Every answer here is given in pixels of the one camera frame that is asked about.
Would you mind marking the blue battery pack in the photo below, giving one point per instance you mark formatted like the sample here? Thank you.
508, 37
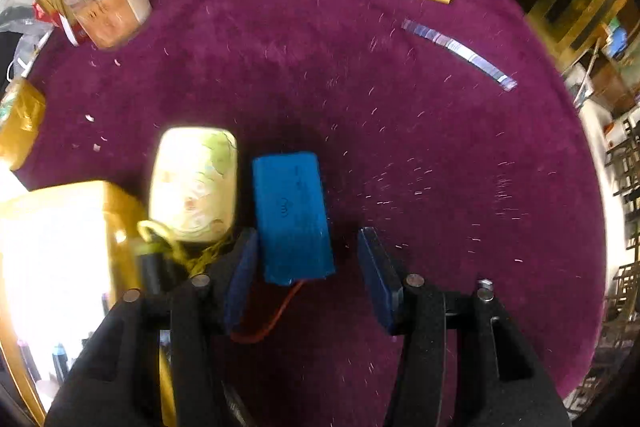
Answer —
292, 217

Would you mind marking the red box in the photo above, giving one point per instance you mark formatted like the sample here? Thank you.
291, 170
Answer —
67, 32

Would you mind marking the yellow tray box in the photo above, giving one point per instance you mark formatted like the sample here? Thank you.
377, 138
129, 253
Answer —
75, 198

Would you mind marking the gold foil packet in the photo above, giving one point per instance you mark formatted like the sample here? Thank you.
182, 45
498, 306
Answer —
21, 127

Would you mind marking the clear jar with tan contents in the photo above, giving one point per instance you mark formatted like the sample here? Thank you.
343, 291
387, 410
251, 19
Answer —
112, 9

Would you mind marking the shiny plastic strip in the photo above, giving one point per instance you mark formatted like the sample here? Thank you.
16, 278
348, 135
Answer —
460, 53

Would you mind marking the clear plastic bag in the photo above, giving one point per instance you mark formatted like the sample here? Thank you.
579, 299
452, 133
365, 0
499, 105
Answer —
17, 32

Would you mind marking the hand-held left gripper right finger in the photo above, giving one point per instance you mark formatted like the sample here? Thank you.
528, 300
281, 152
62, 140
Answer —
380, 284

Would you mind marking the wooden shelf unit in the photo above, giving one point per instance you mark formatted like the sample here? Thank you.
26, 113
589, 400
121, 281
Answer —
575, 2

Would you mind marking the cream printed pouch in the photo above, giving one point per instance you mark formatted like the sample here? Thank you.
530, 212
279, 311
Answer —
195, 187

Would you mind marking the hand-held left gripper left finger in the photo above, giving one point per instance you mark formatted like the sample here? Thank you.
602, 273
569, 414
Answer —
240, 279

